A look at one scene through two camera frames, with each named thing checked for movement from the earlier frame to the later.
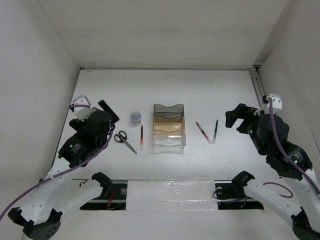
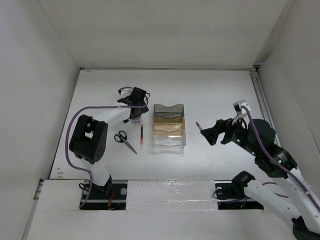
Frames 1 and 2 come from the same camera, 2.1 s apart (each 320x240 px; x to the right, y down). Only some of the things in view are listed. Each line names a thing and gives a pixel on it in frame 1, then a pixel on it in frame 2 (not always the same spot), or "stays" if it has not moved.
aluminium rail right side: [257, 86] stays
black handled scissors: [122, 137] stays
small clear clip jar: [136, 118] stays
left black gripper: [80, 125] → [143, 110]
